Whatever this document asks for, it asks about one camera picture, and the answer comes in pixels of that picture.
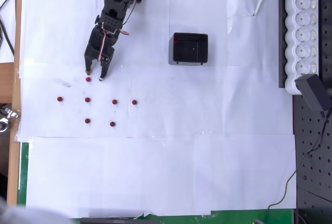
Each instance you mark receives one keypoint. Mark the white paper table cover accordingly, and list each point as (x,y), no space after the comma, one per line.
(181,156)

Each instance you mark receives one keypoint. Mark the black square bin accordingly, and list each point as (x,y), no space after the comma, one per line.
(171,53)

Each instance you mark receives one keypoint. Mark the black power adapter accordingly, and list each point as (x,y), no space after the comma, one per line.
(310,91)

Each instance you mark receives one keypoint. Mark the white power strip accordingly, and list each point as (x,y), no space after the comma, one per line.
(298,53)

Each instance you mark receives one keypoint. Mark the black pegboard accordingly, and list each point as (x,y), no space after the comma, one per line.
(316,156)

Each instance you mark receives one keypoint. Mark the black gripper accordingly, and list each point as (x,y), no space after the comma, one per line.
(95,52)

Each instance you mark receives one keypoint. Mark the metal clamp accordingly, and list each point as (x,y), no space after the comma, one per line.
(7,112)

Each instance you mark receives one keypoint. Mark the blurred grey object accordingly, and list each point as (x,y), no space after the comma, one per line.
(26,216)

